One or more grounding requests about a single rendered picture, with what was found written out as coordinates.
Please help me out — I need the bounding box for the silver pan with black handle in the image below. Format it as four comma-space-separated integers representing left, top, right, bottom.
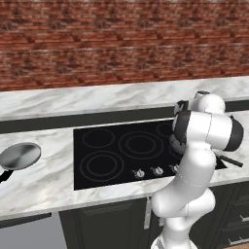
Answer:
0, 142, 43, 185

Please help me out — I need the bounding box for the dark pan with black handle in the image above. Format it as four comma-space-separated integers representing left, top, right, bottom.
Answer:
168, 132, 244, 168

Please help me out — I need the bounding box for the dark drawer front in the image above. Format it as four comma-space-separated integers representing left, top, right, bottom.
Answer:
217, 223, 249, 249
227, 182, 249, 228

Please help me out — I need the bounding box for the dark cupboard door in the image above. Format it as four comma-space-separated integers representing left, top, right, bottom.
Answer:
149, 186, 235, 249
58, 197, 153, 249

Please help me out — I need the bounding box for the black glass hob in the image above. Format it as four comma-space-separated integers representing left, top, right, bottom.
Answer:
73, 118, 229, 192

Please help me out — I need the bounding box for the silver hob knob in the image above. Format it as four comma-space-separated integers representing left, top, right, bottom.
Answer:
132, 168, 147, 180
169, 163, 181, 175
152, 165, 165, 177

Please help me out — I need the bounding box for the black dishwasher handle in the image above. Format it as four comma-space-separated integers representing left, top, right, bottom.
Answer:
0, 212, 53, 230

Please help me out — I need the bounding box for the grey dishwasher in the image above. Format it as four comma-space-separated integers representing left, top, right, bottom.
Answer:
0, 212, 67, 249

